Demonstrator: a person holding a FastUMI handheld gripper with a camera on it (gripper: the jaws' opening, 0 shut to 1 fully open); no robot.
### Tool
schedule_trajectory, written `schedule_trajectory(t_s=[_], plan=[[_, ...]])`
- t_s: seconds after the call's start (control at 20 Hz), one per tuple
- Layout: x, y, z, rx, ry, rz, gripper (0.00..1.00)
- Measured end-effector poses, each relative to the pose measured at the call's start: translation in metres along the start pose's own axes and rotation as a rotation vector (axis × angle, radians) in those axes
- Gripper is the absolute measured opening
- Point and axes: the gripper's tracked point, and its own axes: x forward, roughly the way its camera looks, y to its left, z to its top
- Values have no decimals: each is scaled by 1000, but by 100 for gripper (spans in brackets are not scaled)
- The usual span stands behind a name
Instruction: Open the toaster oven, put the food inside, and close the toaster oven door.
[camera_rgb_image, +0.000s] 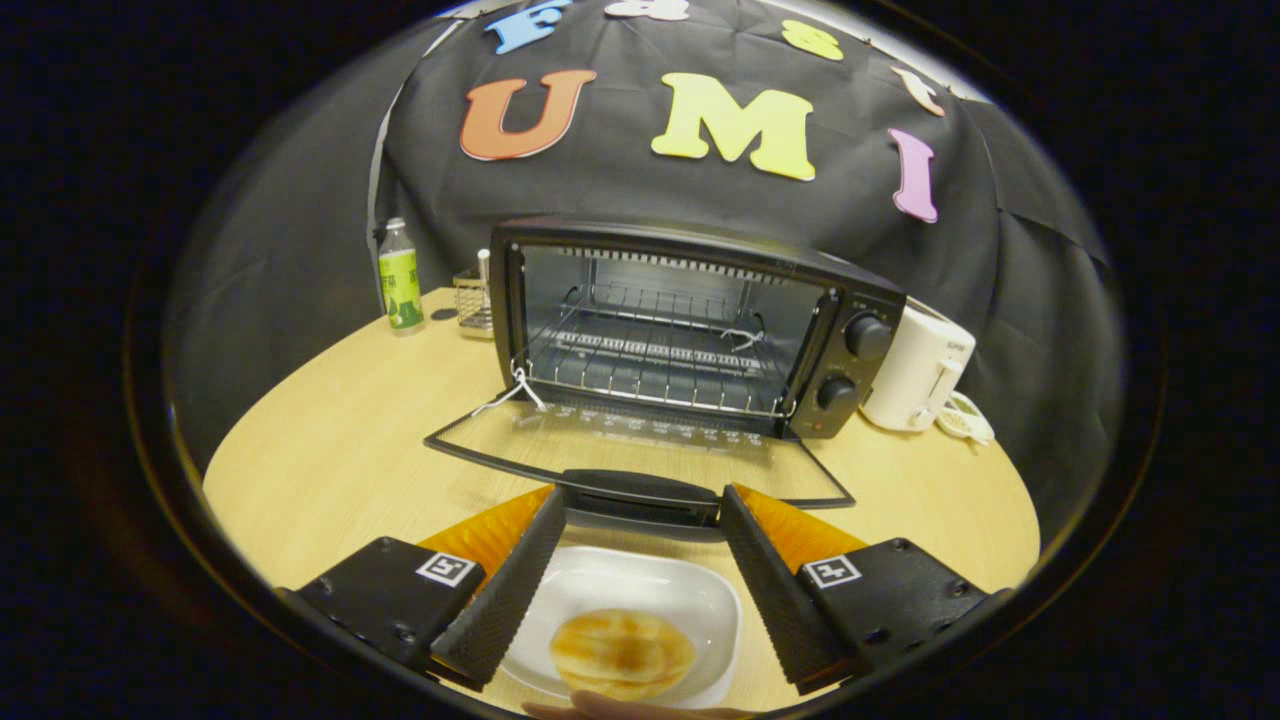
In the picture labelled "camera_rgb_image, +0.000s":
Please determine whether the black toaster oven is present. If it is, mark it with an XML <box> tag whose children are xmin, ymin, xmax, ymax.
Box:
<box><xmin>423</xmin><ymin>215</ymin><xmax>908</xmax><ymax>542</ymax></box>

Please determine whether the round bread bun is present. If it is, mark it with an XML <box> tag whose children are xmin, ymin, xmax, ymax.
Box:
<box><xmin>550</xmin><ymin>608</ymin><xmax>696</xmax><ymax>701</ymax></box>

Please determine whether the green label drink bottle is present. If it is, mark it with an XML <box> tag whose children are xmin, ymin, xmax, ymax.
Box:
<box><xmin>378</xmin><ymin>217</ymin><xmax>425</xmax><ymax>336</ymax></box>

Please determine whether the wire mesh basket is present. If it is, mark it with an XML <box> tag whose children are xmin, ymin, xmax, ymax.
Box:
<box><xmin>453</xmin><ymin>248</ymin><xmax>497</xmax><ymax>340</ymax></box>

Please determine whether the white pop-up toaster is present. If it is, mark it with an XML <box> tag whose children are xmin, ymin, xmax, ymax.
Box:
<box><xmin>860</xmin><ymin>305</ymin><xmax>977</xmax><ymax>433</ymax></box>

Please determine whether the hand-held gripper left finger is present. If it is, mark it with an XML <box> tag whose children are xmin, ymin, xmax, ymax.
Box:
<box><xmin>278</xmin><ymin>485</ymin><xmax>568</xmax><ymax>691</ymax></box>

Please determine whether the white rectangular plate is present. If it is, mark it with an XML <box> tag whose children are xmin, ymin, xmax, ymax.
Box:
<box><xmin>500</xmin><ymin>545</ymin><xmax>743</xmax><ymax>710</ymax></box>

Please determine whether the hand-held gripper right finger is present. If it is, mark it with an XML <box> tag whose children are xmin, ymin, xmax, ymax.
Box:
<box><xmin>718</xmin><ymin>483</ymin><xmax>1011</xmax><ymax>696</ymax></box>

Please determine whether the white string tie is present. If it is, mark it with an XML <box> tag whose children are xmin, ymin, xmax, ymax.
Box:
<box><xmin>470</xmin><ymin>362</ymin><xmax>549</xmax><ymax>419</ymax></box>

